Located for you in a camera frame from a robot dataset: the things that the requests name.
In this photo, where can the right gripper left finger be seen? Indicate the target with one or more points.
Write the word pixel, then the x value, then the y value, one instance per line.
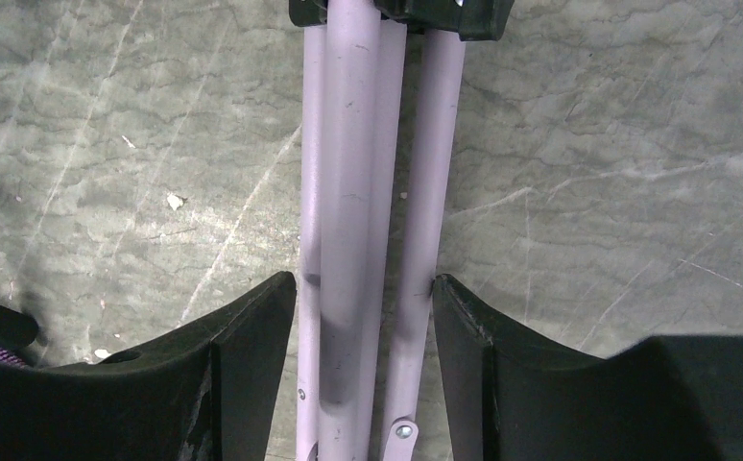
pixel 204 391

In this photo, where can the lilac perforated music stand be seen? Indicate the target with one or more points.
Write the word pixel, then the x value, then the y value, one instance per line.
pixel 353 65

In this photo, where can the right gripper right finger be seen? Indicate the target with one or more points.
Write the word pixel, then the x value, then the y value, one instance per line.
pixel 512 393

